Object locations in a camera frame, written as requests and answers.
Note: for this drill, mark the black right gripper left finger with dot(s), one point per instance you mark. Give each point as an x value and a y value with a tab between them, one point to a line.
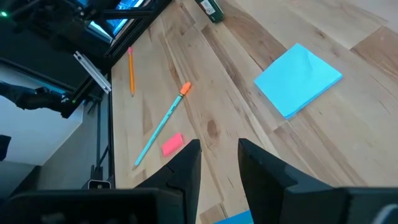
183	174

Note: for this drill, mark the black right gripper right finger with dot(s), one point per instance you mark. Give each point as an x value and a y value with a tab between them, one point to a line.
273	193

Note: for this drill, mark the pink eraser block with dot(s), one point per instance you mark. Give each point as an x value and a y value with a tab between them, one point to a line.
172	144

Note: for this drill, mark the teal pencil orange eraser cap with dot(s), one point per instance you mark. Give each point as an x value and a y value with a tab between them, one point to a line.
161	124

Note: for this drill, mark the blue sticky note pad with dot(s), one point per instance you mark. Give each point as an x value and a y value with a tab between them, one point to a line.
295	81

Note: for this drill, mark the yellow pencil pink eraser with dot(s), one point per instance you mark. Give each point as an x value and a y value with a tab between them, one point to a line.
131	71

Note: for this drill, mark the yellow green crayon box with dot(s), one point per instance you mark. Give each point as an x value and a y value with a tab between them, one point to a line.
211	9

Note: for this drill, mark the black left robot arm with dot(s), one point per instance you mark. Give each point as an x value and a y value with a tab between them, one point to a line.
46	15

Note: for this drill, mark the small grey camera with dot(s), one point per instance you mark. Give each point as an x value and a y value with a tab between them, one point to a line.
99	184

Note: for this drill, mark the silver metal bracket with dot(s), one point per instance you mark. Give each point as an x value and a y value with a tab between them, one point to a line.
93	73

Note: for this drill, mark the black aluminium table frame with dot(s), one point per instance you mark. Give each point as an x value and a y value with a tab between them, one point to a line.
140	29

